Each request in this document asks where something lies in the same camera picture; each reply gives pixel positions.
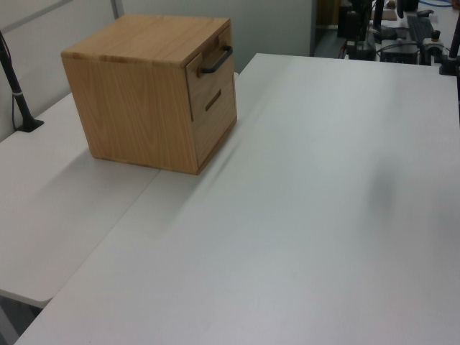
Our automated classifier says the black monitor stand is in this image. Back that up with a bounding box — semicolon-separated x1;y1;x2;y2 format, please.
372;0;400;43

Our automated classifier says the black electronics box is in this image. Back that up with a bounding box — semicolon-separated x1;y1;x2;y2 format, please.
380;42;420;65

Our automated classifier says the wooden drawer with slot grip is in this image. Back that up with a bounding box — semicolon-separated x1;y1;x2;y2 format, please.
192;75;239;173

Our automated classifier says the grey device with black knob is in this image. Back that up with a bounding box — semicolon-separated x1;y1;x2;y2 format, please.
422;30;443;66

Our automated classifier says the oak wooden drawer cabinet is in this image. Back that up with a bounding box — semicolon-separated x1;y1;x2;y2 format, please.
60;14;239;176

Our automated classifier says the black computer keyboard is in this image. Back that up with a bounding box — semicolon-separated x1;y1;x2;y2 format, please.
407;16;436;45

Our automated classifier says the black metal drawer handle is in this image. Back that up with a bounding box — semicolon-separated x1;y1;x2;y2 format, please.
196;45;234;77

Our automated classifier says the black camera pole with foot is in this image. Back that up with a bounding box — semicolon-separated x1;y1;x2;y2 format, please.
0;30;45;134

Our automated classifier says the wooden drawer with black handle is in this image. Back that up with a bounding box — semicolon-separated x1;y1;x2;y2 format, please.
185;27;236;122

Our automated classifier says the black pole with table clamp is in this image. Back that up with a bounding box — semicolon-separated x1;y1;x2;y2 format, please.
437;28;460;77

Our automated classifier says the black upright box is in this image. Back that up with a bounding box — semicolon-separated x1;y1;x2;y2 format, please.
337;9;361;39

